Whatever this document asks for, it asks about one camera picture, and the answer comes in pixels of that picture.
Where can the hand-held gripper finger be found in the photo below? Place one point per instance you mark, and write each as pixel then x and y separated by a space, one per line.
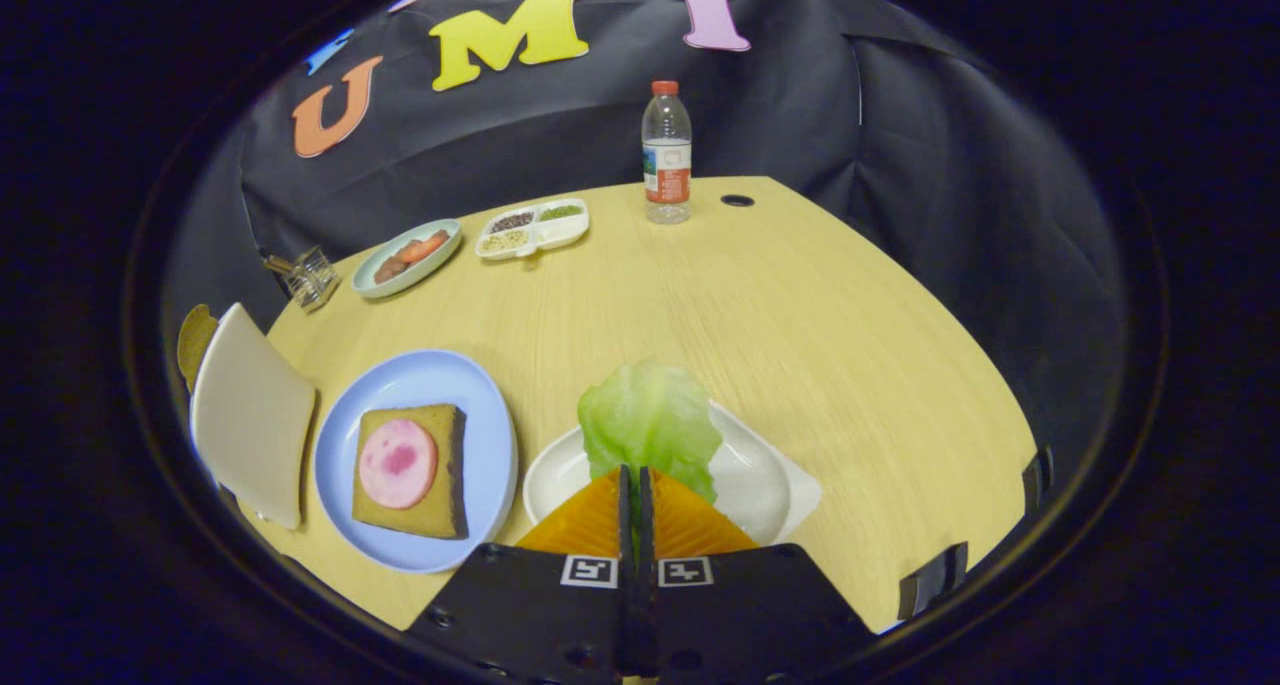
pixel 626 520
pixel 645 520

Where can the green lettuce leaf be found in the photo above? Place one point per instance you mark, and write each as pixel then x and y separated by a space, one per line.
pixel 650 420

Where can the toasted brown bread slice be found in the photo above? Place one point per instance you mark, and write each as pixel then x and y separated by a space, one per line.
pixel 195 340

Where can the white square plate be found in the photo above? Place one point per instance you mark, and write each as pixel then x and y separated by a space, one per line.
pixel 760 485

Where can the light blue plate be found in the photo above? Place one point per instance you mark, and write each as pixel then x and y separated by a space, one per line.
pixel 490 445

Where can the brown bread slice with ham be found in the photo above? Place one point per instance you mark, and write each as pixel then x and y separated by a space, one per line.
pixel 440 520

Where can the pink ham slice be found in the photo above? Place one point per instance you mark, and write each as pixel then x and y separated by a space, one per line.
pixel 397 463

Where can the black table edge clamp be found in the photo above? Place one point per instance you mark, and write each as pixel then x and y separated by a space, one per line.
pixel 1038 480
pixel 932 580

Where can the white divided condiment dish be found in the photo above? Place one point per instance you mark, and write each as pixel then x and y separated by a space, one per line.
pixel 565 230

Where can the pale green plate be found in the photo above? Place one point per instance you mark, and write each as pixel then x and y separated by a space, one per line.
pixel 440 255

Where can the red tomato slices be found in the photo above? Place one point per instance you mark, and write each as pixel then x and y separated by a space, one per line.
pixel 425 246

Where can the brown meat slices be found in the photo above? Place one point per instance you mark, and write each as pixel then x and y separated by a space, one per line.
pixel 390 269

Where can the clear water bottle red cap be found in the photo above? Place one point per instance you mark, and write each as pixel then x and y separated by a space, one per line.
pixel 667 165

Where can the white toaster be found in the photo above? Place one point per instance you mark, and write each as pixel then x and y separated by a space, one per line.
pixel 250 415

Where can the clear glass utensil holder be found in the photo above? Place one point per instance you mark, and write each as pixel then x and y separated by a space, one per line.
pixel 308 280

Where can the black backdrop cloth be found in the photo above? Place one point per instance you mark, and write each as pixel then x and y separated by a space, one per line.
pixel 800 95

